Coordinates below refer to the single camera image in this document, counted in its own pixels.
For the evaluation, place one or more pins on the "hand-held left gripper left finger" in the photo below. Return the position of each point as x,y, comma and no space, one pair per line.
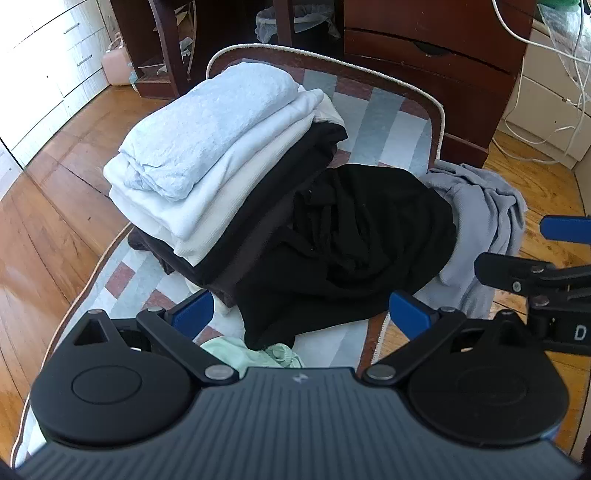
194,311

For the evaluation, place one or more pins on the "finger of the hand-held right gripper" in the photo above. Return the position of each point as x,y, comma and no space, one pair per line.
498,270
561,228

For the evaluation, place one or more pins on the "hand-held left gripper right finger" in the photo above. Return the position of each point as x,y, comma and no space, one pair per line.
408,314

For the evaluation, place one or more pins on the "light grey t-shirt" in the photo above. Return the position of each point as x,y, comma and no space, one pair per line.
207,124

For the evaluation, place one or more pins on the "dark brown folded garment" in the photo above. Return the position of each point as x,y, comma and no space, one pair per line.
184,267

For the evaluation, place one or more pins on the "grey waffle garment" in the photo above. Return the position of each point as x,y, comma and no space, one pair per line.
485,217

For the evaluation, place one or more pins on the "person's light green clothing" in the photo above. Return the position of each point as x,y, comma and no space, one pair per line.
240,353

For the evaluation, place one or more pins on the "black crumpled garment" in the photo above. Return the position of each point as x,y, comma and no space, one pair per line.
360,230

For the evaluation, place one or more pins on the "cream ribbed folded garment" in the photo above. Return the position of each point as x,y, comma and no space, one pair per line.
240,194

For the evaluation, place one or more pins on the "white folded garment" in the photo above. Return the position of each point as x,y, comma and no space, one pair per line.
258,143

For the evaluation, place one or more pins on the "black folded garment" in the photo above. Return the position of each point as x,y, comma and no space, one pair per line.
295,161

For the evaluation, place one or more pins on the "dark wooden desk drawer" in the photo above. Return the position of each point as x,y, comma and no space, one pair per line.
415,92
378,44

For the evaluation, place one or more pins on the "clear plastic sheet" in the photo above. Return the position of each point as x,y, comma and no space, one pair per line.
563,27

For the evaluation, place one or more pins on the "white plastic wrap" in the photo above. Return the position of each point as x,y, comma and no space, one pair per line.
185,55

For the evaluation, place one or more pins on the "dark wooden desk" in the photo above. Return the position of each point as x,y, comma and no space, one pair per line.
392,14

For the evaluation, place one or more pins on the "white wardrobe with drawers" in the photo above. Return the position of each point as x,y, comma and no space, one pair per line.
41,60

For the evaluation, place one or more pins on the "trash bin with plastic liner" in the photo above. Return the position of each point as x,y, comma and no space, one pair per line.
300,23

